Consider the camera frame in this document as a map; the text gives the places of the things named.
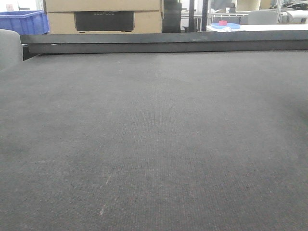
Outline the blue tray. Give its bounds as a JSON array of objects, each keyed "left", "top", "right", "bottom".
[{"left": 210, "top": 23, "right": 241, "bottom": 30}]

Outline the white table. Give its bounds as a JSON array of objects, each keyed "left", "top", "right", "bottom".
[{"left": 206, "top": 24, "right": 308, "bottom": 32}]

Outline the pink cube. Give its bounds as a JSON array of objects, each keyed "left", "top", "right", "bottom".
[{"left": 218, "top": 20, "right": 228, "bottom": 26}]

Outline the blue plastic crate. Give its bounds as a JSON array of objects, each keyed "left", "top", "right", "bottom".
[{"left": 0, "top": 10, "right": 50, "bottom": 35}]

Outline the large cardboard box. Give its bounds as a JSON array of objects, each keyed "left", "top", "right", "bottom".
[{"left": 45, "top": 0, "right": 164, "bottom": 34}]

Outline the black conveyor side rail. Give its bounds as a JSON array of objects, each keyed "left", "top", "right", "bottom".
[{"left": 20, "top": 30, "right": 308, "bottom": 54}]

